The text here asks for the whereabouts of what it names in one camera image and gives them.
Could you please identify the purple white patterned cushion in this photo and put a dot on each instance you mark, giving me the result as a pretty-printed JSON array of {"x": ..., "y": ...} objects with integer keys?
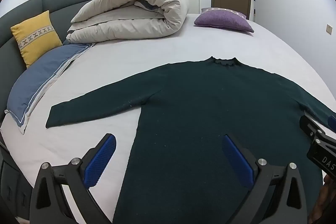
[{"x": 237, "y": 13}]

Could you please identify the folded beige duvet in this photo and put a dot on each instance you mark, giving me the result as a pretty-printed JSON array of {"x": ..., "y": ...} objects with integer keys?
[{"x": 157, "y": 8}]

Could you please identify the grey upholstered headboard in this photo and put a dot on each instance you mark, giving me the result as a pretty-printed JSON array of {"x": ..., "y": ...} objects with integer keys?
[{"x": 26, "y": 8}]

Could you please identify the yellow patterned cushion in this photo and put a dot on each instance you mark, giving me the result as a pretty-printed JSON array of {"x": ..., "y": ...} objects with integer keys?
[{"x": 44, "y": 49}]

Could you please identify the bed with white sheet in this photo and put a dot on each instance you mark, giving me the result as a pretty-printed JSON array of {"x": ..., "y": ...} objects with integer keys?
[{"x": 183, "y": 43}]

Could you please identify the wall socket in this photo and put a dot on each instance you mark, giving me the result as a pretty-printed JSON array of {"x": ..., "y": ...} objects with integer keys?
[{"x": 328, "y": 28}]

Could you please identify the dark grey bed base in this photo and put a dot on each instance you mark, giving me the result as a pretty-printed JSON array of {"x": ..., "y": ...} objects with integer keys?
[{"x": 10, "y": 187}]

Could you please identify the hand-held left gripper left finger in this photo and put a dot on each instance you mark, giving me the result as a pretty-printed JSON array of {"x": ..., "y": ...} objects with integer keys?
[{"x": 101, "y": 161}]

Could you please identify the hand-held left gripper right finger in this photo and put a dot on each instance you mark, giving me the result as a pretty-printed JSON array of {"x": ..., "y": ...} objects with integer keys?
[{"x": 237, "y": 161}]

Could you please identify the blue pillow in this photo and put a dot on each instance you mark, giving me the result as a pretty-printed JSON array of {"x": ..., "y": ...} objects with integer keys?
[{"x": 39, "y": 77}]

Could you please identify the person's right hand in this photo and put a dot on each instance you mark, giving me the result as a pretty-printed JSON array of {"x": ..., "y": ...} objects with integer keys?
[{"x": 324, "y": 200}]

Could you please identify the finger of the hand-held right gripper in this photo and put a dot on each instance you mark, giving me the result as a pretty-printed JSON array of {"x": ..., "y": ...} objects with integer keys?
[
  {"x": 308, "y": 125},
  {"x": 332, "y": 123}
]

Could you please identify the dark green sweater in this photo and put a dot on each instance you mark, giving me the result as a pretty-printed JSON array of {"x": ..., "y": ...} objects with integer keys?
[{"x": 197, "y": 108}]

